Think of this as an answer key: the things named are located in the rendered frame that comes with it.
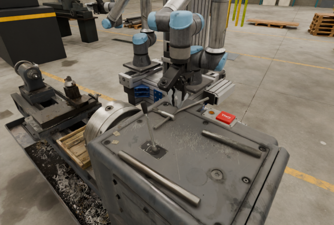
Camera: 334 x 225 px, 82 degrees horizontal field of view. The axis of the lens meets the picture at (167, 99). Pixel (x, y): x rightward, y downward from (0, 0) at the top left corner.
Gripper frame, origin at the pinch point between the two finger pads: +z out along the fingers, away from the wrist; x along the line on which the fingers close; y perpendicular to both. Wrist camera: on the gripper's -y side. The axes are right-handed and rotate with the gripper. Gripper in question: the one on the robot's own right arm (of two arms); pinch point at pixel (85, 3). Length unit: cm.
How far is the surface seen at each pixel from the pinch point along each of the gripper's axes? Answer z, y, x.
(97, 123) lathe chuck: -76, 25, -100
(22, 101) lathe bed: 37, 63, -68
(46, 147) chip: 6, 91, -86
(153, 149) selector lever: -108, 17, -111
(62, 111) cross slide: -22, 51, -77
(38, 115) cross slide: -10, 50, -87
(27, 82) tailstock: 31, 48, -59
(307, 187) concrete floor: -218, 158, -12
